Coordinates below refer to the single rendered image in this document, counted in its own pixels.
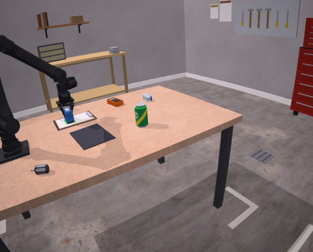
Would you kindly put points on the small blue and white box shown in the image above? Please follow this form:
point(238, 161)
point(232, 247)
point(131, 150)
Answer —
point(147, 97)

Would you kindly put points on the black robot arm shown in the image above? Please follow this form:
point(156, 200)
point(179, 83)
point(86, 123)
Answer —
point(8, 124)

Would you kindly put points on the orange digital multimeter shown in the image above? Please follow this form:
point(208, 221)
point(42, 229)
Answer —
point(115, 102)

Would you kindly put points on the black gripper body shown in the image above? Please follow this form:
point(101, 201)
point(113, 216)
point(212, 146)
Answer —
point(62, 104)

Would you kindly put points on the blue self-inking stamp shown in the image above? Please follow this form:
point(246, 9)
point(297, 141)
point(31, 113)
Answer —
point(68, 115)

